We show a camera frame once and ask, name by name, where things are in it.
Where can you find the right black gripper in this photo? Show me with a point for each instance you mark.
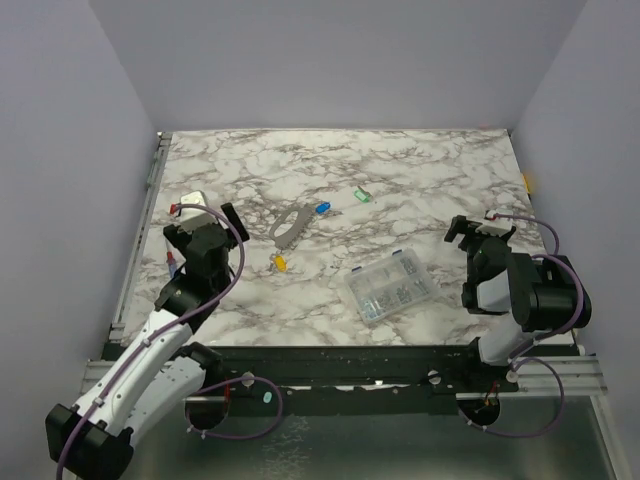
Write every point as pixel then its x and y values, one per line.
pixel 461 229

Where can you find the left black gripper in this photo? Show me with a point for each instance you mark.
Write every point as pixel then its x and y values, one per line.
pixel 180 240

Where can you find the metal key organizer plate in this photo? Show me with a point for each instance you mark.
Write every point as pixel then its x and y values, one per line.
pixel 304 215

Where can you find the yellow tagged key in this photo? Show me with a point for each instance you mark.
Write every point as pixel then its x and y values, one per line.
pixel 278 263

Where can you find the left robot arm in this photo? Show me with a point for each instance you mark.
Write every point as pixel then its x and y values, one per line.
pixel 96 437

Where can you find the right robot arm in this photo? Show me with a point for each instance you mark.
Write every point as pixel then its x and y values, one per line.
pixel 540 296

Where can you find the blue red screwdriver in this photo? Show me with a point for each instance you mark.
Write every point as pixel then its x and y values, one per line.
pixel 171 260

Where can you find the clear plastic screw box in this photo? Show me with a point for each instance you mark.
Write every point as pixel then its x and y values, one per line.
pixel 389 286

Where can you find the green tagged key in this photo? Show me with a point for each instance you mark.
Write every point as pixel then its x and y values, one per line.
pixel 362 195

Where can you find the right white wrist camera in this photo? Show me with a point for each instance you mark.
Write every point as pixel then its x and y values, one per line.
pixel 496 222

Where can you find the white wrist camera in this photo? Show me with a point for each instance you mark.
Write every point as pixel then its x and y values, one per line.
pixel 191 218
pixel 496 222

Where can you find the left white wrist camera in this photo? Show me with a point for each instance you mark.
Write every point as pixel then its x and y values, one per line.
pixel 191 218

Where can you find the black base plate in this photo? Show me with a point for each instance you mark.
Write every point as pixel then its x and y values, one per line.
pixel 246 381

